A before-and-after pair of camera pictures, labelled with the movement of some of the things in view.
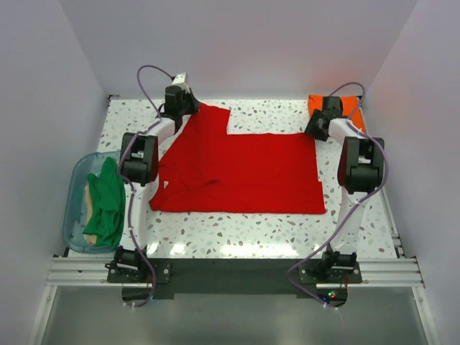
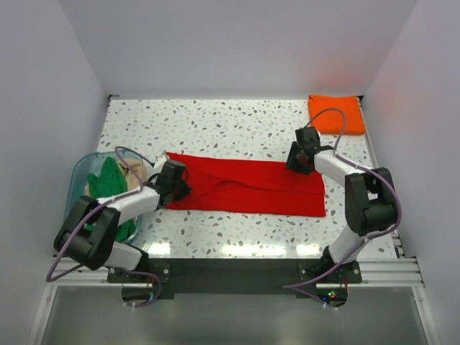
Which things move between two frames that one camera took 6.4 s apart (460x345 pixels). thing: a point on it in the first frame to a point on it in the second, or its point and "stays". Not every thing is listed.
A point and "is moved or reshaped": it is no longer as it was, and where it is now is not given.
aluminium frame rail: x=377 y=272 stays
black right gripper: x=311 y=129 to x=291 y=164
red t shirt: x=205 y=169 is moved or reshaped
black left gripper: x=195 y=103 to x=185 y=190
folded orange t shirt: x=351 y=108 stays
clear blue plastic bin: x=75 y=220 stays
